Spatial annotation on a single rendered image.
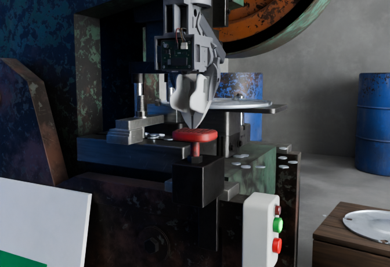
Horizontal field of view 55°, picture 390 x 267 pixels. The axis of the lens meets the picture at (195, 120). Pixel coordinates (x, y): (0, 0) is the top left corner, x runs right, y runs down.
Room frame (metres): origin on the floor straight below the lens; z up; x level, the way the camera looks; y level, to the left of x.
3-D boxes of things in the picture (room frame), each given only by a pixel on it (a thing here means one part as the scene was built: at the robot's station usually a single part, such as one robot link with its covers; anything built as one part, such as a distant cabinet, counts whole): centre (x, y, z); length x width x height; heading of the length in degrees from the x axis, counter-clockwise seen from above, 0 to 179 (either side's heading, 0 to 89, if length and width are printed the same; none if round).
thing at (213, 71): (0.63, -0.02, 0.86); 0.05 x 0.02 x 0.09; 63
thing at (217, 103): (0.98, -0.05, 0.78); 0.29 x 0.29 x 0.01
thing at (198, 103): (0.61, 0.00, 0.81); 0.06 x 0.03 x 0.09; 153
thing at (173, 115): (1.04, 0.05, 0.76); 0.15 x 0.09 x 0.05; 153
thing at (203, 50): (0.62, 0.01, 0.92); 0.09 x 0.08 x 0.12; 153
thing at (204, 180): (0.66, -0.01, 0.62); 0.10 x 0.06 x 0.20; 153
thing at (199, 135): (0.64, 0.00, 0.72); 0.07 x 0.06 x 0.08; 63
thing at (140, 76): (1.04, 0.06, 0.86); 0.20 x 0.16 x 0.05; 153
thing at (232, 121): (0.96, -0.10, 0.72); 0.25 x 0.14 x 0.14; 63
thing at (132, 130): (0.89, 0.13, 0.76); 0.17 x 0.06 x 0.10; 153
